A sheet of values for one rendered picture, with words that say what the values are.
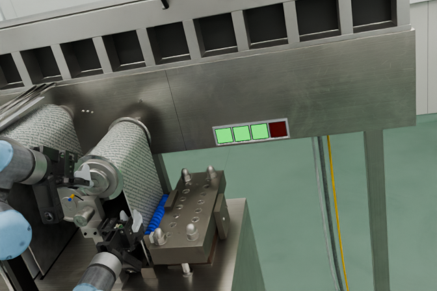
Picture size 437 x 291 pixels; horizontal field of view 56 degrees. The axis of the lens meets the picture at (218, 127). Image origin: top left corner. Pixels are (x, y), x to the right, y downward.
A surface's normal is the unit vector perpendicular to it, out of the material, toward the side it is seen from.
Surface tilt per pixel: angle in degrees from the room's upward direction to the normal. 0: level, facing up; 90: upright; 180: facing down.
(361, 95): 90
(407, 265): 0
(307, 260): 0
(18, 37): 90
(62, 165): 50
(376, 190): 90
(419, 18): 90
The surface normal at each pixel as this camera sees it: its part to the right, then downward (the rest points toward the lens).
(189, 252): -0.15, 0.43
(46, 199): -0.19, 0.22
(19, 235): 0.69, 0.17
